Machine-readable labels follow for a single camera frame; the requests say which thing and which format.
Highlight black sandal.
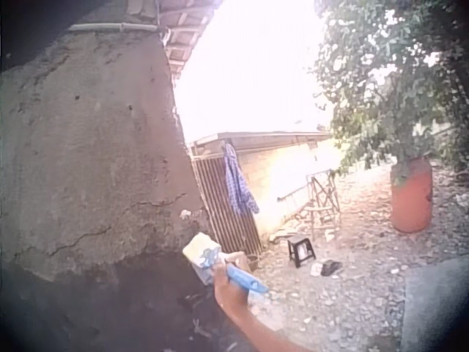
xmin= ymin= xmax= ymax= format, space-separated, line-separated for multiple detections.
xmin=320 ymin=259 xmax=344 ymax=276

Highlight blue checked shirt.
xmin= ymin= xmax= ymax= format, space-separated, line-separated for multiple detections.
xmin=221 ymin=142 xmax=260 ymax=216

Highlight blue-handled wide paintbrush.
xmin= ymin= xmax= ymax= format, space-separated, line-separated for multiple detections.
xmin=182 ymin=232 xmax=271 ymax=296

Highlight person's right hand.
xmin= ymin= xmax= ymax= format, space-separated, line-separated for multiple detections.
xmin=213 ymin=251 xmax=254 ymax=313

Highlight corrugated roof with wooden rafters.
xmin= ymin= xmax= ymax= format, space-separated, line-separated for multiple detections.
xmin=126 ymin=0 xmax=225 ymax=81

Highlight orange barrel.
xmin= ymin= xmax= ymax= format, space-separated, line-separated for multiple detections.
xmin=389 ymin=156 xmax=434 ymax=234

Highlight rusty slatted metal gate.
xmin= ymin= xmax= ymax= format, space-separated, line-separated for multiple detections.
xmin=191 ymin=155 xmax=264 ymax=257

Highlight white plastic pipe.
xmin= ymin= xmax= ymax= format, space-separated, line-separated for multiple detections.
xmin=67 ymin=22 xmax=160 ymax=33

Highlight black plastic stool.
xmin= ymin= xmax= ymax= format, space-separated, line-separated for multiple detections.
xmin=287 ymin=235 xmax=317 ymax=268

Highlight green leafy tree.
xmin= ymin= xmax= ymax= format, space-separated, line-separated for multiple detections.
xmin=313 ymin=0 xmax=469 ymax=184

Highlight bamboo frame chair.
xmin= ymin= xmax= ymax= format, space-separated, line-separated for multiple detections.
xmin=295 ymin=169 xmax=341 ymax=241

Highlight shed roof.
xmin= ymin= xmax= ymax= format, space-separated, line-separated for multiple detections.
xmin=188 ymin=131 xmax=333 ymax=152

